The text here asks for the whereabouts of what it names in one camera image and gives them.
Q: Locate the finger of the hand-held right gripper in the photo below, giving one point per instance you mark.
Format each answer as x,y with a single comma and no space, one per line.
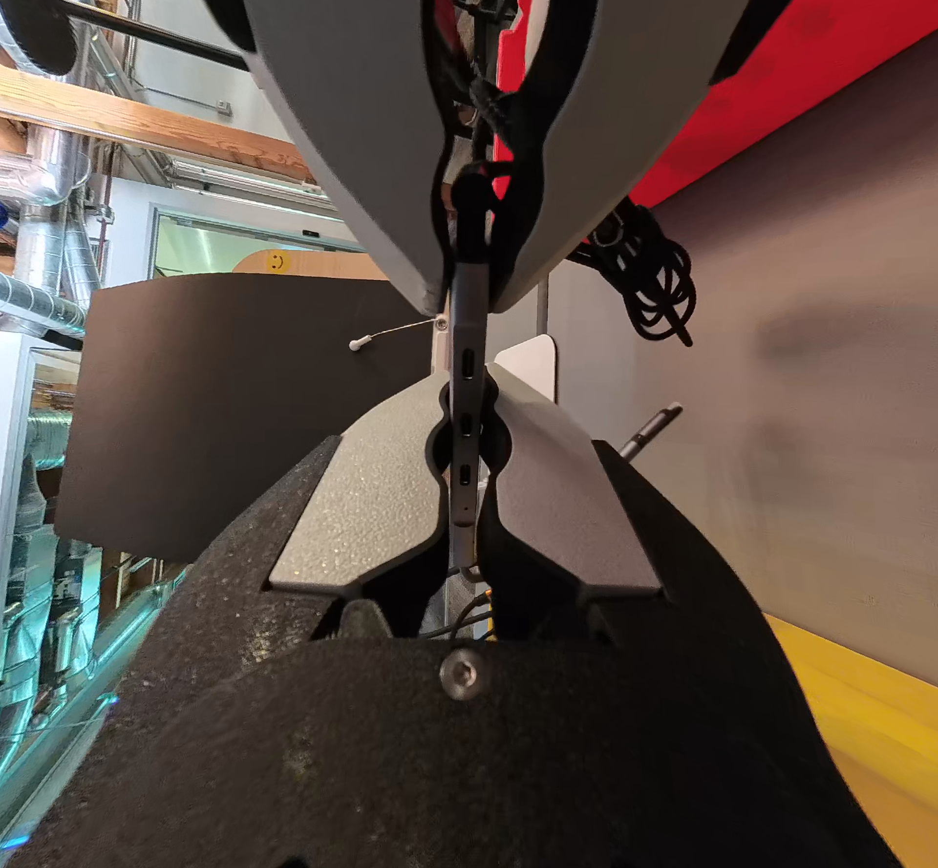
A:
330,77
645,40

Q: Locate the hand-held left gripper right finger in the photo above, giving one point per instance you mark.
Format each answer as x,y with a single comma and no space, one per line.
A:
571,509

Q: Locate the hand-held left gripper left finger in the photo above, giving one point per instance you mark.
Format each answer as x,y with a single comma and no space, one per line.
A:
366,509

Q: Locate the red plastic bin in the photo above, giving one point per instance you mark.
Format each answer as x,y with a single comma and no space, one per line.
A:
806,77

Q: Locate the grey usb hub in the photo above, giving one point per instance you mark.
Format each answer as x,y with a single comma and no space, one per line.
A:
467,340

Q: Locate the yellow plastic bin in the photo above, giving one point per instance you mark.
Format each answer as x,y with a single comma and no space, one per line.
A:
879,736

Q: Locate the white metal tablet stand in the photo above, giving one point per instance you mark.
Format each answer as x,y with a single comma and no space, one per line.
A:
531,370

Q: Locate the wooden ceiling beam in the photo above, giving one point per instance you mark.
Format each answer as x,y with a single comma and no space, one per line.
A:
146,120

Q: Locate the black disc on black rod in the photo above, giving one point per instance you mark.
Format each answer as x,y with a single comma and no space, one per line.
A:
29,3

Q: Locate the yellow smiley sticker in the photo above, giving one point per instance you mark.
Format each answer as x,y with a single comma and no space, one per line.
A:
276,261

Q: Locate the glass door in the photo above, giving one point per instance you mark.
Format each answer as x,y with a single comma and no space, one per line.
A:
220,245

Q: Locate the silver ventilation ducts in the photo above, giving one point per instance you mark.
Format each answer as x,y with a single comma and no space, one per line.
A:
44,172

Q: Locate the black board with wooden frame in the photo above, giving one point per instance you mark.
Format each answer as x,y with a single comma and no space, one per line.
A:
220,406

